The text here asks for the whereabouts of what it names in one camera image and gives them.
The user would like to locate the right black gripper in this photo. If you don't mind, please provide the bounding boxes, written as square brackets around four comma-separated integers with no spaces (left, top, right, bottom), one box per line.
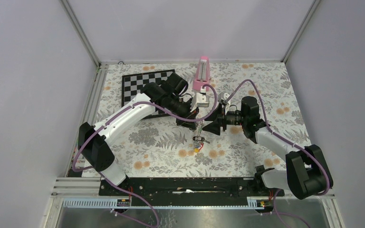
[202,103,248,136]

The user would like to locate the pink metronome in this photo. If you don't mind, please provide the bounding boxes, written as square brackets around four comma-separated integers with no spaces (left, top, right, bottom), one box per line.
[192,56,210,92]

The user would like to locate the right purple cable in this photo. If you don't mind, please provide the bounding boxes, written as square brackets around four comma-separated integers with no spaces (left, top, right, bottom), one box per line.
[224,79,331,228]

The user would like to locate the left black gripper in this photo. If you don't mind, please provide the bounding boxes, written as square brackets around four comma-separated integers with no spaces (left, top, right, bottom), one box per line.
[167,94,199,130]

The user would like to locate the grey slotted cable duct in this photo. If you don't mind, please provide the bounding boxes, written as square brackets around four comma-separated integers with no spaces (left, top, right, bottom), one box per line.
[62,197,264,209]

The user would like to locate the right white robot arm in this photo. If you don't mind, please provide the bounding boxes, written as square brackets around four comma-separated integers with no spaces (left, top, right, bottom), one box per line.
[203,96,334,200]

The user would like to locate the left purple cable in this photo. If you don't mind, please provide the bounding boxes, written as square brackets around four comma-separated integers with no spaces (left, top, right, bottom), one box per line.
[71,84,218,228]

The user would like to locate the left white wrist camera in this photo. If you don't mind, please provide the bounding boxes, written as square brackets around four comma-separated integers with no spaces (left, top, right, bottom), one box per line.
[191,87,210,110]

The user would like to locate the floral table mat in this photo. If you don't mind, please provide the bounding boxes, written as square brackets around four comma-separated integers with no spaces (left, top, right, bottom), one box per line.
[111,63,311,177]

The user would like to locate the black white chessboard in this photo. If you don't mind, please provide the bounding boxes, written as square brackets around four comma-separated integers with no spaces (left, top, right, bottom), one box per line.
[121,69,175,106]

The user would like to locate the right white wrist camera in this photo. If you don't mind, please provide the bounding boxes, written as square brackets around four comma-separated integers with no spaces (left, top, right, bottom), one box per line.
[218,92,231,114]

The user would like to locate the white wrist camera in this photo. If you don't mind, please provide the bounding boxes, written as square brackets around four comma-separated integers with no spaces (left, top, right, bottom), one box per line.
[191,87,210,110]
[218,92,231,114]

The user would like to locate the keyring with coloured key tags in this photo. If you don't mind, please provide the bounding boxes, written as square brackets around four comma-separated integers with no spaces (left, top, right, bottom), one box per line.
[192,125,210,153]

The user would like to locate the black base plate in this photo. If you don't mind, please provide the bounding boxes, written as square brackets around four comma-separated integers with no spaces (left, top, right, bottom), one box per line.
[98,177,277,202]

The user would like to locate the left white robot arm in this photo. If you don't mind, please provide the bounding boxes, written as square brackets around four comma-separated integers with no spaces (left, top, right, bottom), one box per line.
[75,73,207,195]

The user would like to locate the purple cable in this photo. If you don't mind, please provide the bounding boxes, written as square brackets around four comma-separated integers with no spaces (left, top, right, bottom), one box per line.
[224,79,331,228]
[71,84,218,228]

